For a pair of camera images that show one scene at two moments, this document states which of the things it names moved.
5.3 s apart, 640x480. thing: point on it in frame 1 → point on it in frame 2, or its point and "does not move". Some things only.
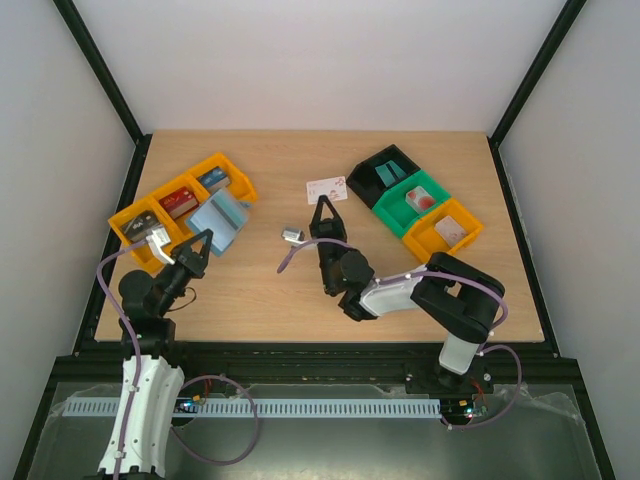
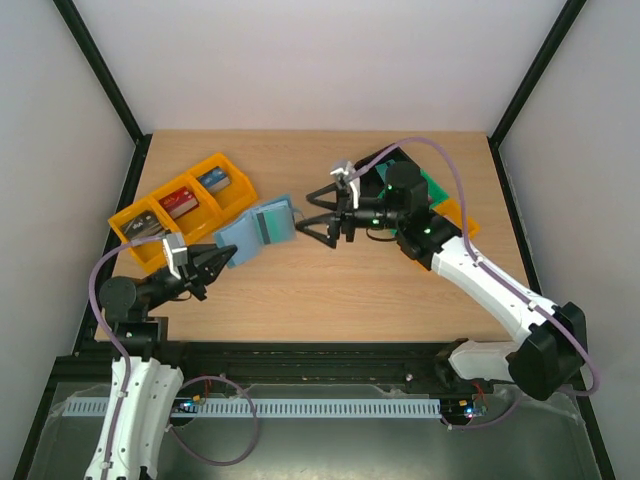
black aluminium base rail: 319,363 does not move
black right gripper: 326,230 → 342,216
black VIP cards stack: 139,225 does not move
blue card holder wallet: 225,214 → 253,231
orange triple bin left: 161,217 does not move
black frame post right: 559,37 does not move
